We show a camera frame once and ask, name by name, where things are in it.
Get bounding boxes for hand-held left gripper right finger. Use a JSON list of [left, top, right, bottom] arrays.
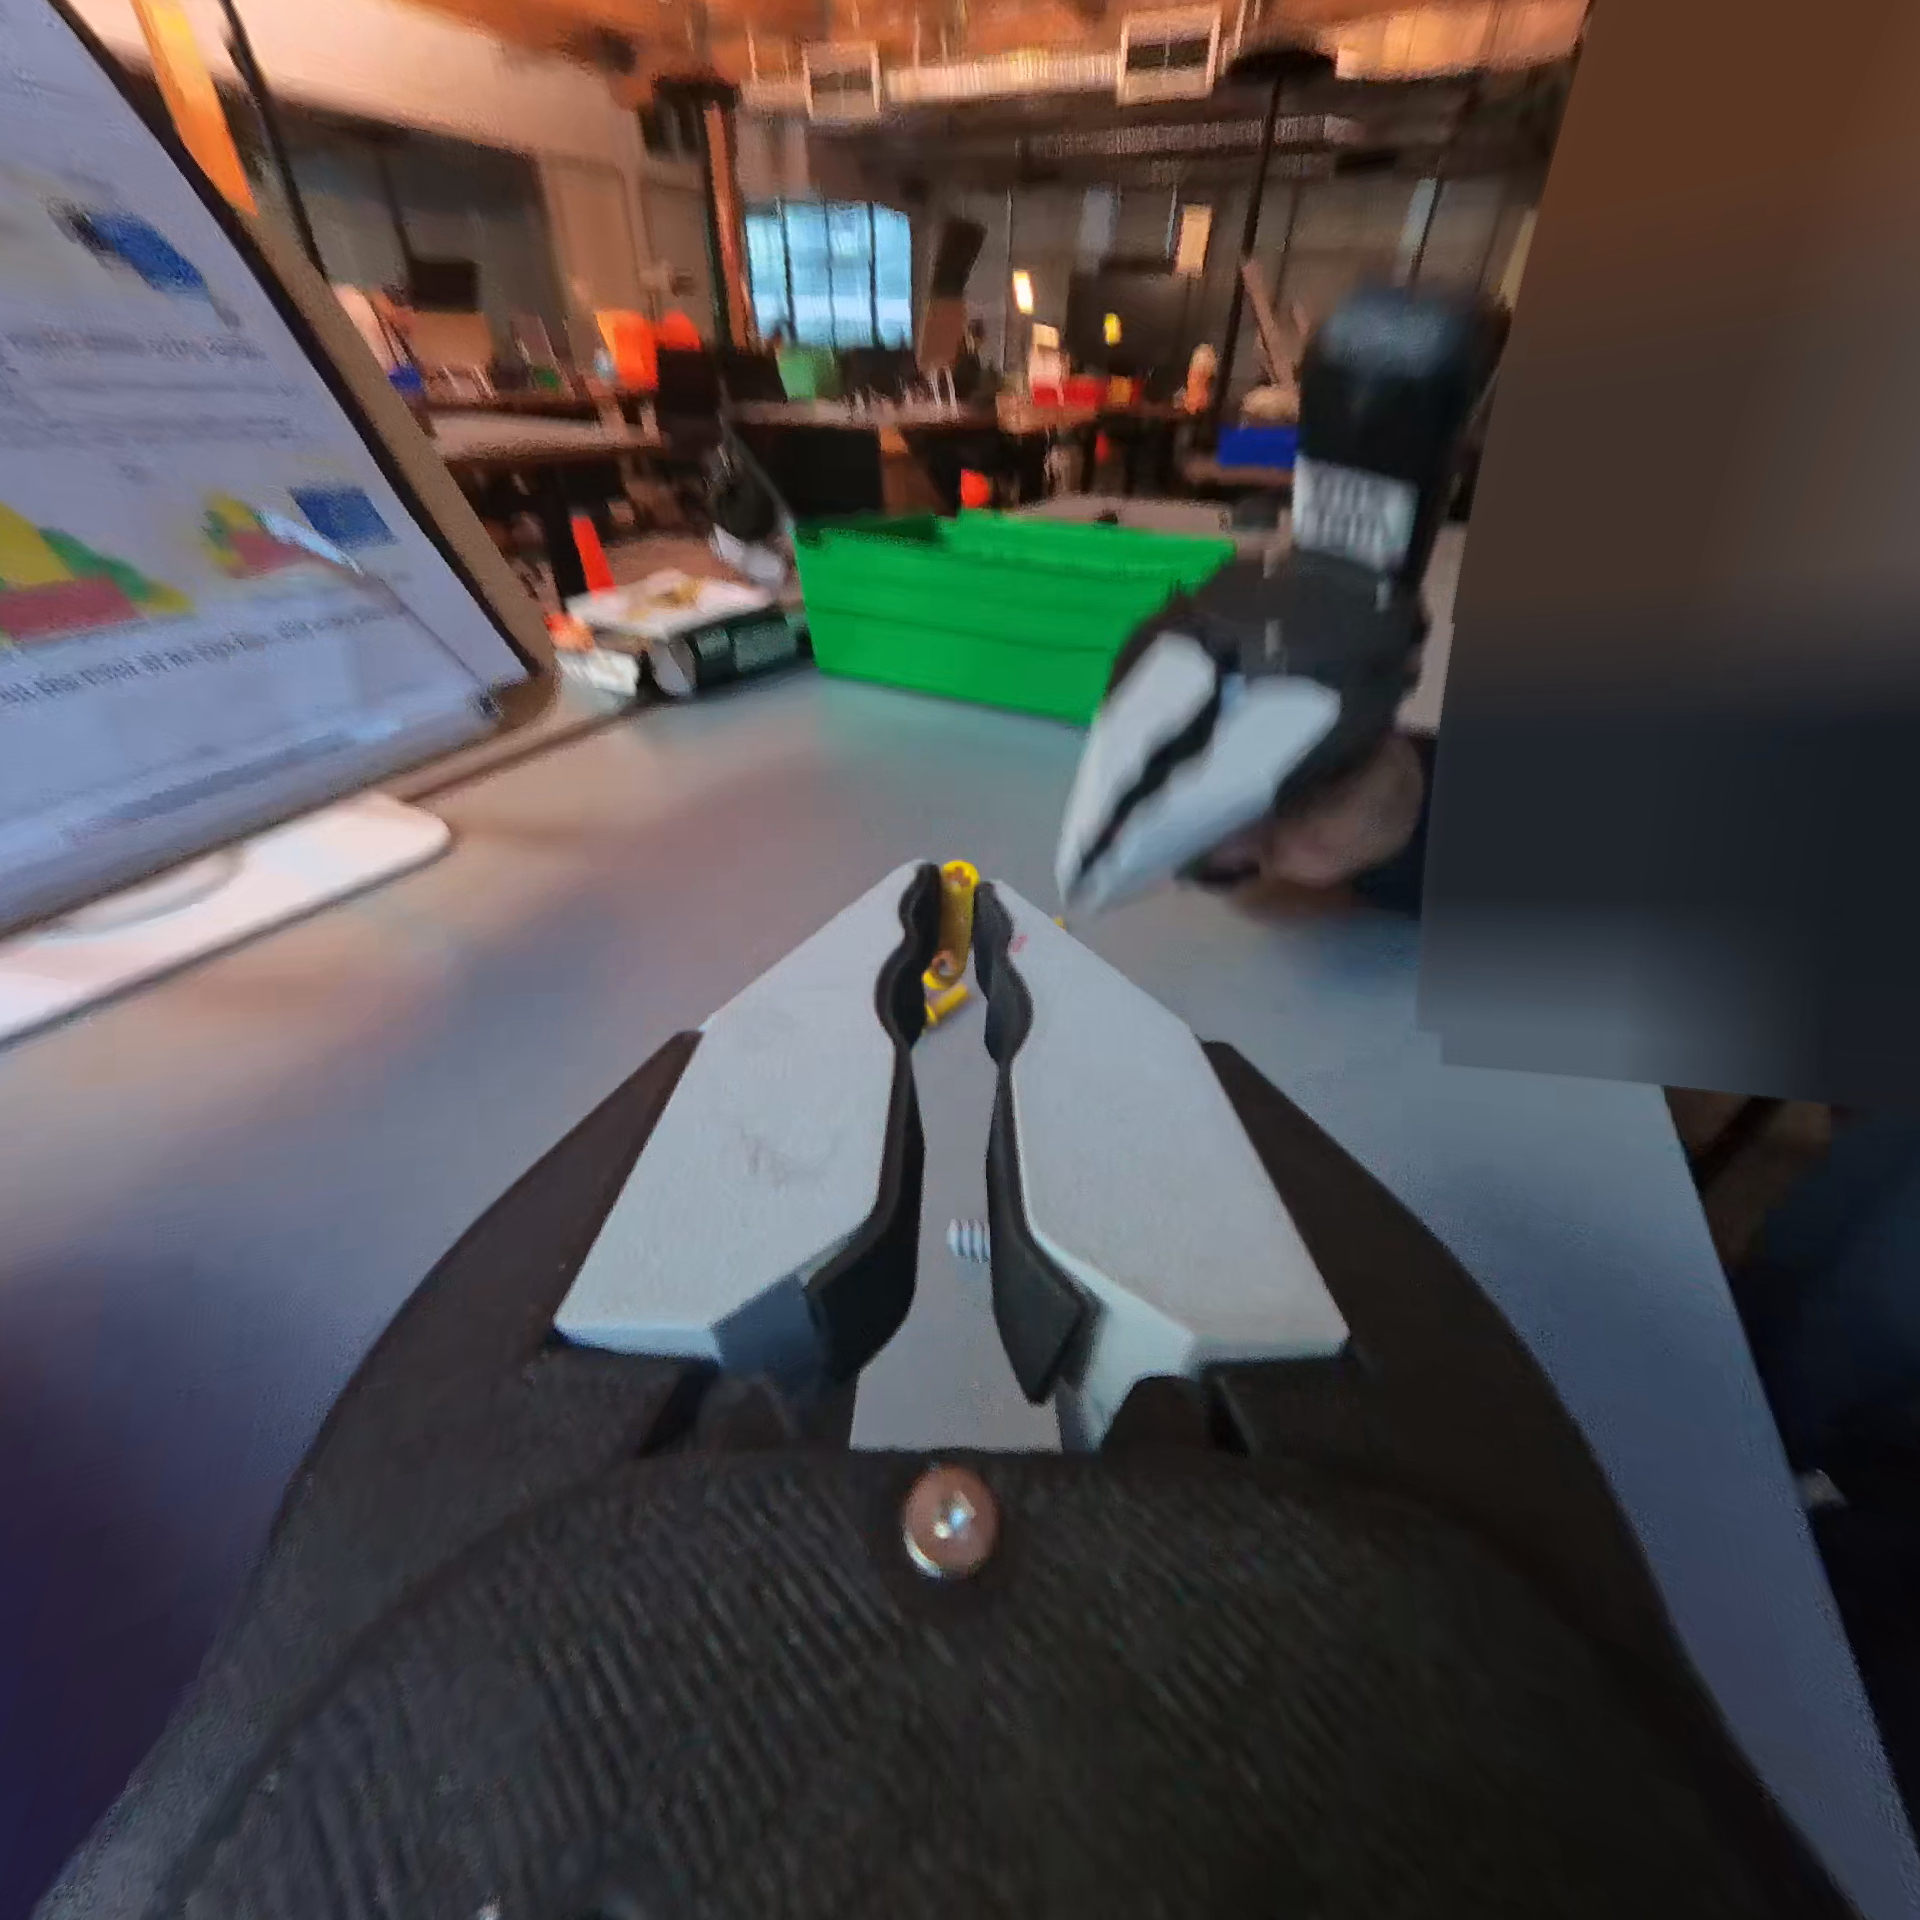
[[976, 873, 1353, 1450]]

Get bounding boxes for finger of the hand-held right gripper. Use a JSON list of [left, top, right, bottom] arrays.
[[1084, 675, 1341, 917], [1053, 642, 1225, 909]]

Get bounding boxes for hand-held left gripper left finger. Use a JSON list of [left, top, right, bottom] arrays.
[[552, 860, 946, 1378]]

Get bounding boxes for yellow lego bush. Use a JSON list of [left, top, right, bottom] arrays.
[[915, 858, 986, 1033]]

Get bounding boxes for person's right hand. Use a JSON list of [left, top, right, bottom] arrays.
[[1191, 728, 1431, 921]]

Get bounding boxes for green storage bin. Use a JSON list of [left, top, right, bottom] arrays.
[[791, 516, 1187, 731], [941, 508, 1241, 602]]

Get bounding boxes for dark box with green label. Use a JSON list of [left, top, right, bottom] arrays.
[[661, 609, 816, 699]]

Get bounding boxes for white stand base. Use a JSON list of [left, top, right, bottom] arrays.
[[0, 792, 455, 1044]]

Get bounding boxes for tan display board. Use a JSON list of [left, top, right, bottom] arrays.
[[0, 0, 561, 939]]

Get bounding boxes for printed instruction sheet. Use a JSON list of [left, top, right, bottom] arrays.
[[0, 0, 531, 887]]

